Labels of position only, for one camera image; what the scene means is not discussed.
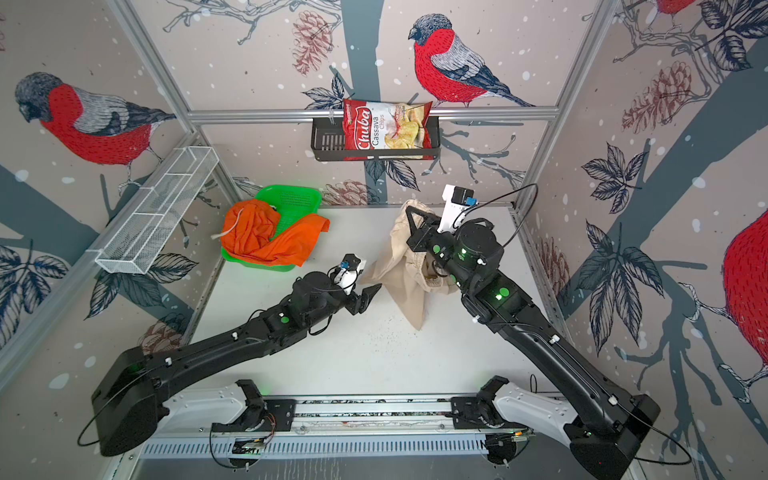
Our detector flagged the beige shorts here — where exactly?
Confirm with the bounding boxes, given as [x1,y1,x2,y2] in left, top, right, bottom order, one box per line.
[361,199,458,330]

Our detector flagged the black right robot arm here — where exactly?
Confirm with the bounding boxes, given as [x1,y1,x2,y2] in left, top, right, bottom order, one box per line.
[405,206,660,479]

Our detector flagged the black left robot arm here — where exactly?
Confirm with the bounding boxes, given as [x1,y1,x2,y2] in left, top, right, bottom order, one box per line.
[89,271,382,457]

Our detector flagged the orange shorts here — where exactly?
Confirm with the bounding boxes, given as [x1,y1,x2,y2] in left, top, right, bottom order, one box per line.
[212,200,330,267]

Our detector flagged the green plastic basket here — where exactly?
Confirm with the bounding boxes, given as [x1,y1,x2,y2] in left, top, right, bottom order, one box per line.
[221,185,322,272]

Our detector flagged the red cassava chips bag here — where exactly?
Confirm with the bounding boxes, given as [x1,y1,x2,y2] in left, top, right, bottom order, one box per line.
[343,99,433,152]

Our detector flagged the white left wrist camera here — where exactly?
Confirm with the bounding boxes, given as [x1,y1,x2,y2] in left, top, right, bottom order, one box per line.
[331,253,367,295]

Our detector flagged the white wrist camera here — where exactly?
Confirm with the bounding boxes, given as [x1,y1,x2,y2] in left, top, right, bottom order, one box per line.
[438,184,477,233]
[331,253,367,295]

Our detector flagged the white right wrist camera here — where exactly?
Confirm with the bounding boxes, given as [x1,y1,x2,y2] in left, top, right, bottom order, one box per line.
[438,184,477,233]

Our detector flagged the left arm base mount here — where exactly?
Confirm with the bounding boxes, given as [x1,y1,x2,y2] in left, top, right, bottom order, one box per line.
[211,380,297,433]

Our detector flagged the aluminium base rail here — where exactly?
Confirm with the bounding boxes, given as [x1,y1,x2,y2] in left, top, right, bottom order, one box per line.
[122,392,619,460]

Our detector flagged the black wall basket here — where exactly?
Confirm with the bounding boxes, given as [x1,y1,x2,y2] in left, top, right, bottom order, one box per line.
[311,117,441,162]

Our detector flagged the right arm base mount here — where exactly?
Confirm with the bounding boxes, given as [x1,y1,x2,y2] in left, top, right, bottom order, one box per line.
[445,375,528,431]

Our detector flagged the white wire mesh shelf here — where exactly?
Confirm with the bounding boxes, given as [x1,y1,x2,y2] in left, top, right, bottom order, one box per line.
[95,146,219,274]

